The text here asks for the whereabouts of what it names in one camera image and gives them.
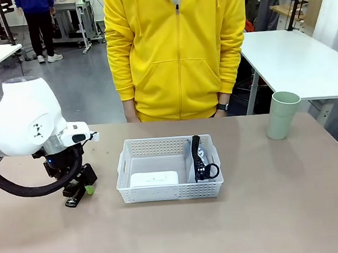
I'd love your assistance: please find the person in yellow hoodie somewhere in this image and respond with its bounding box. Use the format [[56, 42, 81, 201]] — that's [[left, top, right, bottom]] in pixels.
[[102, 0, 255, 126]]

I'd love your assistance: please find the pale green plastic cup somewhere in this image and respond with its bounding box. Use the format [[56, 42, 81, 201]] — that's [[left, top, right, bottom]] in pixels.
[[264, 90, 305, 141]]

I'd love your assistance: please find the white rectangular box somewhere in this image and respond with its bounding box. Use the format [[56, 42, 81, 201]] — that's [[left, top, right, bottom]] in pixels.
[[128, 169, 180, 189]]

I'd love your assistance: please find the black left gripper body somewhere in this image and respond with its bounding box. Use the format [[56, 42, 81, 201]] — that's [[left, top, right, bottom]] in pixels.
[[32, 143, 88, 190]]

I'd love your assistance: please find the grey desk with legs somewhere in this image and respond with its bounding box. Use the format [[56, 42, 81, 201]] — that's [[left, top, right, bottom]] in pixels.
[[50, 0, 107, 56]]

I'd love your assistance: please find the black pole stand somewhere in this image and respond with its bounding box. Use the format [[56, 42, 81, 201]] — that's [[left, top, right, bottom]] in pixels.
[[283, 0, 311, 33]]

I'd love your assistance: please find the bystander in blue jacket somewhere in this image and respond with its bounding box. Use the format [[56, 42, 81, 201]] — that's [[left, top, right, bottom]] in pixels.
[[14, 0, 64, 66]]

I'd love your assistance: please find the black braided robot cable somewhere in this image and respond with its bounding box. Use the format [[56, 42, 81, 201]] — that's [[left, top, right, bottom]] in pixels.
[[0, 152, 86, 201]]

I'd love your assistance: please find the white perforated plastic basket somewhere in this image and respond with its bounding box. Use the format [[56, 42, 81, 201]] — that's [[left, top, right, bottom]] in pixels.
[[113, 132, 225, 205]]

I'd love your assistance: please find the wooden top table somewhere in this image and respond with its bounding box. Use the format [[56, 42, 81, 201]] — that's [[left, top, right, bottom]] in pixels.
[[269, 2, 308, 32]]

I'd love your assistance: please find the bystander in grey trousers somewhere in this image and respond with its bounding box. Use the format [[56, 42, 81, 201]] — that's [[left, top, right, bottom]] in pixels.
[[252, 0, 285, 33]]

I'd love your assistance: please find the person's right hand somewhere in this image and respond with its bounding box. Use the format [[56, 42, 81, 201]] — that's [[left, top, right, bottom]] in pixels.
[[122, 98, 142, 124]]

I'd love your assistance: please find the brown board panel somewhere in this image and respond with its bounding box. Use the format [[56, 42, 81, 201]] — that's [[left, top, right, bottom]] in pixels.
[[303, 0, 330, 29]]

